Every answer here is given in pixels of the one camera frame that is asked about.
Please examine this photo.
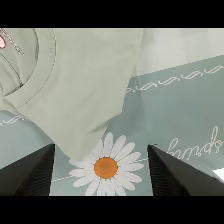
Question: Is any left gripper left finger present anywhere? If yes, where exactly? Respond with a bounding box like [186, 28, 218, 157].
[0, 143, 56, 197]

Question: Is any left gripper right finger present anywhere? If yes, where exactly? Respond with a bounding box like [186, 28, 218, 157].
[146, 143, 224, 197]

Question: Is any pale green T-shirt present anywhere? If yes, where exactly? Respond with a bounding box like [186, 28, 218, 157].
[0, 27, 145, 162]

